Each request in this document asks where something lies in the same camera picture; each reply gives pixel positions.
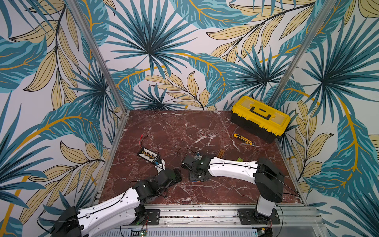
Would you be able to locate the yellow black toolbox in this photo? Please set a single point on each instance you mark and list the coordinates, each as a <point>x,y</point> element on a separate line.
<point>259,119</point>

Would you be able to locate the aluminium frame post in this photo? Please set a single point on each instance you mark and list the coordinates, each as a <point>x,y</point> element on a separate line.
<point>314,29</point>
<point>87,33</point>

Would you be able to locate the yellow utility knife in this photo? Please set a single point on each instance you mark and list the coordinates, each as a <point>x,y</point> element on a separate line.
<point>243,139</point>

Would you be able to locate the tan 2x4 lego brick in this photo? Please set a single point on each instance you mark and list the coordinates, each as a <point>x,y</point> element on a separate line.
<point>221,153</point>

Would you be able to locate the left aluminium frame post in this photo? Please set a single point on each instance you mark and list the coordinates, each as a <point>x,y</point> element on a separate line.
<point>87,33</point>

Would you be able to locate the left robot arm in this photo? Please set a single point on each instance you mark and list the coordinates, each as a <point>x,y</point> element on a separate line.
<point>124,209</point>

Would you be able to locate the black charging board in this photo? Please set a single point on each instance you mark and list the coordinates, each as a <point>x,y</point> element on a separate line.
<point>149,156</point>

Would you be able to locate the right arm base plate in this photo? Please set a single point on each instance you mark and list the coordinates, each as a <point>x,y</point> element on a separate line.
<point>249,216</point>

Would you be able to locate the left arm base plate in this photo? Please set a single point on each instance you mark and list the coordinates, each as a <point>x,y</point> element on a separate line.
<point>146,217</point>

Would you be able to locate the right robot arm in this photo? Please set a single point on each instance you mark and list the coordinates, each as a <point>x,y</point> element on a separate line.
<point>262,173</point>

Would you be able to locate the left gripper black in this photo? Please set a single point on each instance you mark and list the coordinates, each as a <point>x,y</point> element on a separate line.
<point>178,176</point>

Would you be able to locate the right aluminium frame post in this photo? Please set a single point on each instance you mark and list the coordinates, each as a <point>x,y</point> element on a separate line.
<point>314,29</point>

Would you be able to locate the aluminium front rail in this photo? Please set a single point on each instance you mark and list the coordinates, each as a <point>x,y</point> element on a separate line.
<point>221,220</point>

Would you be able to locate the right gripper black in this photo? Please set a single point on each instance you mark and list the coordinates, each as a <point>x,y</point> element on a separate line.
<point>188,163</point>

